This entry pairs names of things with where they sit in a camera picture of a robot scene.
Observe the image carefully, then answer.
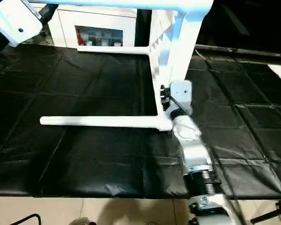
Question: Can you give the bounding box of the white plastic children's table top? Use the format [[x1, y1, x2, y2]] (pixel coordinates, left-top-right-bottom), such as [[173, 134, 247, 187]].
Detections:
[[148, 0, 214, 130]]

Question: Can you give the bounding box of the white plastic table leg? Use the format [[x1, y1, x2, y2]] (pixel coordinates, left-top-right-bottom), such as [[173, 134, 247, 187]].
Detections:
[[28, 0, 188, 11], [40, 116, 174, 132], [77, 45, 153, 55]]

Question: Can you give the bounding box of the red bottle in cabinet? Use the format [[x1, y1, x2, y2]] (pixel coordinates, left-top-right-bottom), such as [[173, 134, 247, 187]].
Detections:
[[76, 29, 85, 46]]

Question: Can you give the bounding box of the white glass-door cabinet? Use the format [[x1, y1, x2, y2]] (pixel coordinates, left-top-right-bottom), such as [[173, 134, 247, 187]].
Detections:
[[46, 5, 153, 50]]

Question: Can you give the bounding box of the black work mat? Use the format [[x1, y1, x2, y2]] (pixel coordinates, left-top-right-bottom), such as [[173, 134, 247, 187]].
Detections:
[[0, 42, 281, 200]]

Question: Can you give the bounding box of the black metal bar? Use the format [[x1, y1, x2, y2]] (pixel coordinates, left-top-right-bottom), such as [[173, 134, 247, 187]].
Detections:
[[194, 44, 281, 60]]

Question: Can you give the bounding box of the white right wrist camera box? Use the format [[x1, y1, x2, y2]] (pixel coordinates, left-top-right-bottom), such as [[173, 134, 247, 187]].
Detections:
[[169, 80, 194, 116]]

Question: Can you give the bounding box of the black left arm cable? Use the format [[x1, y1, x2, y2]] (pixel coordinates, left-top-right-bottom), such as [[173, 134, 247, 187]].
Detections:
[[8, 213, 42, 225]]

